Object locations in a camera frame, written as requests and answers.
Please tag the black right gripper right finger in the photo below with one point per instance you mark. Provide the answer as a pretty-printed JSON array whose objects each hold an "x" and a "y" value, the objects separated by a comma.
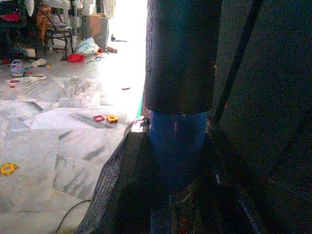
[{"x": 219, "y": 190}]

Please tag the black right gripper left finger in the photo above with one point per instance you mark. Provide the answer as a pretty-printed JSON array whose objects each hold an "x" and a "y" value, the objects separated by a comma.
[{"x": 122, "y": 185}]

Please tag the blue broom with black grip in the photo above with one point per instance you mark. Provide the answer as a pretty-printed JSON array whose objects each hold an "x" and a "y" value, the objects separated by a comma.
[{"x": 180, "y": 61}]

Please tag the small flat floor scrap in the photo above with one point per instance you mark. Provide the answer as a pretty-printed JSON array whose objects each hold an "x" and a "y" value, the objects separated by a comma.
[{"x": 125, "y": 89}]

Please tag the yellow toy piece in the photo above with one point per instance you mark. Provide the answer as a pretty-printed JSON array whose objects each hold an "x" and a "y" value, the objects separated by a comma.
[
  {"x": 5, "y": 170},
  {"x": 112, "y": 118}
]

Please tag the red round object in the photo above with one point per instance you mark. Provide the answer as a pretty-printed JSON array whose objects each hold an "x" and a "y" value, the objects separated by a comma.
[{"x": 76, "y": 58}]

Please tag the white and red paper cards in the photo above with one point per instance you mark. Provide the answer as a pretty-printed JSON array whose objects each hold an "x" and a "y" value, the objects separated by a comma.
[{"x": 26, "y": 79}]

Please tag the white printed plastic bag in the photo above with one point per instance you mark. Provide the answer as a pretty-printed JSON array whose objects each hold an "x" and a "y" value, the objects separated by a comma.
[{"x": 86, "y": 46}]

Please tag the grey round lid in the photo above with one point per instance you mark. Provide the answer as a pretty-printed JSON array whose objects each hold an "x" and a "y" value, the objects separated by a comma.
[{"x": 39, "y": 63}]

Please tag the brown cardboard box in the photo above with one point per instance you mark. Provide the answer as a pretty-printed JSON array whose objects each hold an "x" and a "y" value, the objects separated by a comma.
[{"x": 98, "y": 26}]

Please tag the dark metal chair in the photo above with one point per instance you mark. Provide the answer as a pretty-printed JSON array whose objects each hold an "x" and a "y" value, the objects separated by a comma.
[{"x": 58, "y": 31}]

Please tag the red square toy frame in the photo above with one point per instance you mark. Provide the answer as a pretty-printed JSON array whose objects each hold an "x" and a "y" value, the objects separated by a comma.
[{"x": 98, "y": 120}]

